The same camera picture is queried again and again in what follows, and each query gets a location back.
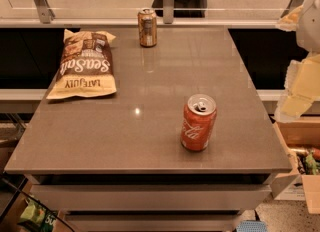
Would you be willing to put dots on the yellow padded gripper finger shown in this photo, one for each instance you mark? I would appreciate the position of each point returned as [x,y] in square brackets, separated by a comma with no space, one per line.
[302,88]
[289,22]

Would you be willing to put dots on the gold brown soda can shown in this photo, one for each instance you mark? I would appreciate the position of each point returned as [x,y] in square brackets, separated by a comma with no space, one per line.
[147,25]

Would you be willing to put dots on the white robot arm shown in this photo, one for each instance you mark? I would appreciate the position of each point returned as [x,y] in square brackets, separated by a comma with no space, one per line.
[308,31]

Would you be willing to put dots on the red coca-cola can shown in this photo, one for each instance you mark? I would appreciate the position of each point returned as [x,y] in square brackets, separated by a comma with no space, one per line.
[199,115]

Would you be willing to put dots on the cardboard box with items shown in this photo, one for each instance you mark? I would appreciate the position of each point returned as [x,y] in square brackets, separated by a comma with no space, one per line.
[301,141]

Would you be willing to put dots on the blue perforated basket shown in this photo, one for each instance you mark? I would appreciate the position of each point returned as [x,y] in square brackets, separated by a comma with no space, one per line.
[251,226]

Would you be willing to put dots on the sea salt chips bag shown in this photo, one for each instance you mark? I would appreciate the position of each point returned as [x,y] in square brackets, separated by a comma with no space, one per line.
[86,66]

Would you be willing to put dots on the grey table drawer unit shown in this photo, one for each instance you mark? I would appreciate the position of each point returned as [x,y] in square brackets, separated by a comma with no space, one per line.
[152,208]

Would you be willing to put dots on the green snack bag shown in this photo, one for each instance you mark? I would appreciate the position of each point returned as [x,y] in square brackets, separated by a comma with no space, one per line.
[36,218]

